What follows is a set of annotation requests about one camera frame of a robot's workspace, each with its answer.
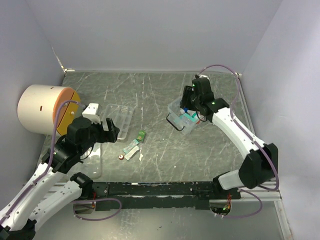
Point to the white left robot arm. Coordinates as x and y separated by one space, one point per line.
25 214

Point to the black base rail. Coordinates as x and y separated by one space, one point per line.
160 195

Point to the clear lid with black handle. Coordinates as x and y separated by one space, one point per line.
91 162

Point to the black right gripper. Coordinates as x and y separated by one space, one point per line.
187 92

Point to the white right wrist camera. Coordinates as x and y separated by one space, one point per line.
202 75

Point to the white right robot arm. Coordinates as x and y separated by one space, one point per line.
260 160

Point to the clear first aid box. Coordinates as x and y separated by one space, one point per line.
173 111

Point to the teal white tube box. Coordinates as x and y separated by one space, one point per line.
130 146

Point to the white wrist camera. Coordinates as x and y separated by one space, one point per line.
202 75
91 112

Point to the small green box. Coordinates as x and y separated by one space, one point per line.
141 136

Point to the clear compartment tray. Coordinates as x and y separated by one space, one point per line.
121 116

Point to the cream cylinder with orange face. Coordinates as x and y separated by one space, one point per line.
39 104

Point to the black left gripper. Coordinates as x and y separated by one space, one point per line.
111 135

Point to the white flat packet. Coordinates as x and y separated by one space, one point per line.
131 153

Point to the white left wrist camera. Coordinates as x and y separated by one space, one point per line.
91 112

